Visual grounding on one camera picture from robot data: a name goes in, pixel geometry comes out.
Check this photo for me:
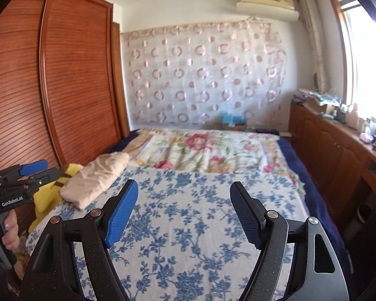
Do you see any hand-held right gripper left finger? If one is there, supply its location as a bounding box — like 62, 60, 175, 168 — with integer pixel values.
19, 179, 139, 301

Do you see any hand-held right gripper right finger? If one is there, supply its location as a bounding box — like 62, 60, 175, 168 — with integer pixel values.
229, 181, 347, 301

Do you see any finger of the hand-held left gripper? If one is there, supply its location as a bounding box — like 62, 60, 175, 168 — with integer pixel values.
28, 167, 62, 192
2, 160, 49, 180

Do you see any beige printed t-shirt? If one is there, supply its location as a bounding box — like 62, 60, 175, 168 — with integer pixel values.
59, 151, 131, 209

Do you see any person's left hand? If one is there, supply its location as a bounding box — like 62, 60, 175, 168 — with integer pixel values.
0, 210, 20, 249

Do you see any yellow plush toy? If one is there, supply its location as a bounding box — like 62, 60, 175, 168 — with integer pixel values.
28, 163, 84, 233

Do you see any navy bed cover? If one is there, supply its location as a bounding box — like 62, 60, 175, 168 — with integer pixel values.
105, 128, 348, 258

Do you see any pink floral blanket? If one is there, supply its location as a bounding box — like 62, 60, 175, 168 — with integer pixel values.
128, 128, 305, 192

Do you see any wooden slatted wardrobe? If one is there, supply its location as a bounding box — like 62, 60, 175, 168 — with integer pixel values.
0, 0, 131, 226

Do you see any blue box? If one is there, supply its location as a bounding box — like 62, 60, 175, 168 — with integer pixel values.
221, 113, 247, 131

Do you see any wooden cabinet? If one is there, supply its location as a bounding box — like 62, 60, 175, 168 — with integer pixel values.
289, 100, 376, 226

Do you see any small waste bin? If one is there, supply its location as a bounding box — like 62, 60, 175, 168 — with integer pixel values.
356, 205, 376, 225

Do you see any pile of household clutter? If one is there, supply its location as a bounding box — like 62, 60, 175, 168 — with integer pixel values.
293, 86, 376, 160

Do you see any white wrapped pipe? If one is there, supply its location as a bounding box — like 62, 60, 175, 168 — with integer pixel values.
298, 0, 330, 92

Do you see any wooden framed window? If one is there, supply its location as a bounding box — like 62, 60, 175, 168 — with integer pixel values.
328, 0, 376, 132

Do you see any cream air conditioner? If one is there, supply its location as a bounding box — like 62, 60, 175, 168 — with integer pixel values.
236, 0, 301, 22

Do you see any sheer circle-patterned wall cloth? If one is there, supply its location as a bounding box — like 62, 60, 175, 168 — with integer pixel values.
121, 19, 289, 129

